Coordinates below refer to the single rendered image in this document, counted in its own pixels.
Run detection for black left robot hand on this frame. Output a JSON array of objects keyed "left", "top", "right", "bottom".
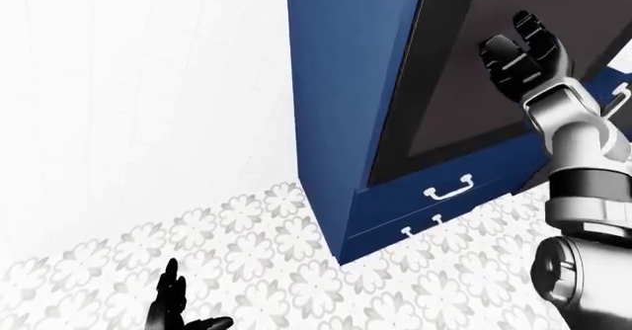
[{"left": 141, "top": 257, "right": 235, "bottom": 330}]

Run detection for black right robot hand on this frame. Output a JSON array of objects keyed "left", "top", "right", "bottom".
[{"left": 478, "top": 10, "right": 576, "bottom": 106}]

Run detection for dark cabinet door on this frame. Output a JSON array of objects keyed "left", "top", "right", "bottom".
[{"left": 365, "top": 0, "right": 632, "bottom": 190}]

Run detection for blue kitchen cabinet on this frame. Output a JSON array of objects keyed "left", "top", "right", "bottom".
[{"left": 285, "top": 0, "right": 632, "bottom": 267}]

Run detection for silver cabinet handle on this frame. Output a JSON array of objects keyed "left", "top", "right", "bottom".
[{"left": 600, "top": 81, "right": 632, "bottom": 120}]

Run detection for silver drawer handle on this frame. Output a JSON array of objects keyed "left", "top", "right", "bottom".
[
  {"left": 423, "top": 173, "right": 476, "bottom": 202},
  {"left": 400, "top": 214, "right": 443, "bottom": 238}
]

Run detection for blue drawer with silver handle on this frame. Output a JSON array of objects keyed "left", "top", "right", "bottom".
[
  {"left": 349, "top": 176, "right": 524, "bottom": 238},
  {"left": 344, "top": 192, "right": 514, "bottom": 266}
]

